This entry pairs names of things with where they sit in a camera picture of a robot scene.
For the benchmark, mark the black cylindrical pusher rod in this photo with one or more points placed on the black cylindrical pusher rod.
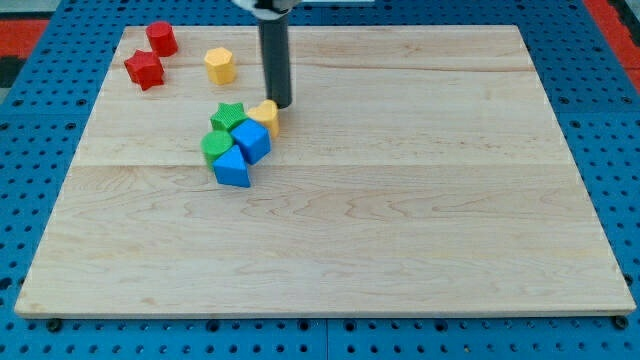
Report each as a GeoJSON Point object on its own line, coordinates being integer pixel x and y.
{"type": "Point", "coordinates": [274, 44]}

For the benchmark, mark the green cylinder block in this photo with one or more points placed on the green cylinder block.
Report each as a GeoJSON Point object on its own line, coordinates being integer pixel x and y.
{"type": "Point", "coordinates": [214, 144]}

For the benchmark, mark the yellow hexagon block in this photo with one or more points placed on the yellow hexagon block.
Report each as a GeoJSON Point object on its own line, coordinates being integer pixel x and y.
{"type": "Point", "coordinates": [220, 66]}

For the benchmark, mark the wooden board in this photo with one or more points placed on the wooden board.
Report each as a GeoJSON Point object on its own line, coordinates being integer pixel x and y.
{"type": "Point", "coordinates": [420, 172]}

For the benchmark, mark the red cylinder block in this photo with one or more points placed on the red cylinder block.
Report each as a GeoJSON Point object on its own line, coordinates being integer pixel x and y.
{"type": "Point", "coordinates": [161, 38]}

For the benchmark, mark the yellow heart block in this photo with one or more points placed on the yellow heart block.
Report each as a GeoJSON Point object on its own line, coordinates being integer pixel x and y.
{"type": "Point", "coordinates": [266, 113]}

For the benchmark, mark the green star block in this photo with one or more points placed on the green star block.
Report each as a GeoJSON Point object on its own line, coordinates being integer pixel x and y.
{"type": "Point", "coordinates": [228, 116]}

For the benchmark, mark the blue cube block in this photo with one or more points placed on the blue cube block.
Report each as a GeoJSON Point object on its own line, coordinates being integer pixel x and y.
{"type": "Point", "coordinates": [253, 140]}

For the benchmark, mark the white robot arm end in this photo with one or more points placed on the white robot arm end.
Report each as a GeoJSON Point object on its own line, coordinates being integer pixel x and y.
{"type": "Point", "coordinates": [267, 9]}

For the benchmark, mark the red star block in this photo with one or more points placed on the red star block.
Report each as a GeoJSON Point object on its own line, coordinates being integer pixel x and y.
{"type": "Point", "coordinates": [145, 69]}

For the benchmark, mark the blue triangle block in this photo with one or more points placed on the blue triangle block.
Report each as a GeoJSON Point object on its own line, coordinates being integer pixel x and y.
{"type": "Point", "coordinates": [231, 169]}

